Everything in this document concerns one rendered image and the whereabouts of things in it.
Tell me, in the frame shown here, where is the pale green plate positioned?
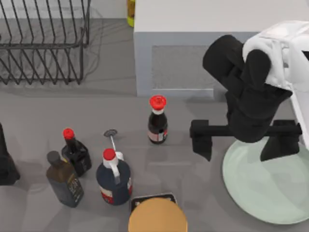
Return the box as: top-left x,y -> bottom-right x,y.
222,138 -> 309,225

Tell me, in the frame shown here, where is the round dark bottle red cap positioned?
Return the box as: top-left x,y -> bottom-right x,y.
147,95 -> 169,145

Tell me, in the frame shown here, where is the black square base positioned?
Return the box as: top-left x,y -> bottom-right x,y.
130,192 -> 178,211

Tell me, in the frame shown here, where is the round wooden lid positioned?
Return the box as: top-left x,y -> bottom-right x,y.
128,199 -> 189,232

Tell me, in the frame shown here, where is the white and grey cabinet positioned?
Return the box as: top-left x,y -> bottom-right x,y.
134,0 -> 309,98

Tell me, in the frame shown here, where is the small square bottle red cap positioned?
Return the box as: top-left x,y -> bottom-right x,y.
61,128 -> 93,177

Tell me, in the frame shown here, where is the brown bottle grey cap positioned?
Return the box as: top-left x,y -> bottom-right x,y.
46,150 -> 85,208

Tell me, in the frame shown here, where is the yellow bottle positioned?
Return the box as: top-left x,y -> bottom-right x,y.
126,0 -> 136,28

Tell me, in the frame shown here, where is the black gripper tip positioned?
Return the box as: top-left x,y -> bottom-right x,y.
0,122 -> 21,187

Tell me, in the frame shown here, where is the dark jug white handle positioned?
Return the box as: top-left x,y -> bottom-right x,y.
96,148 -> 133,206

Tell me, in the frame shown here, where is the dark wire dish rack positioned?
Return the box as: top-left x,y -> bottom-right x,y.
0,0 -> 91,86

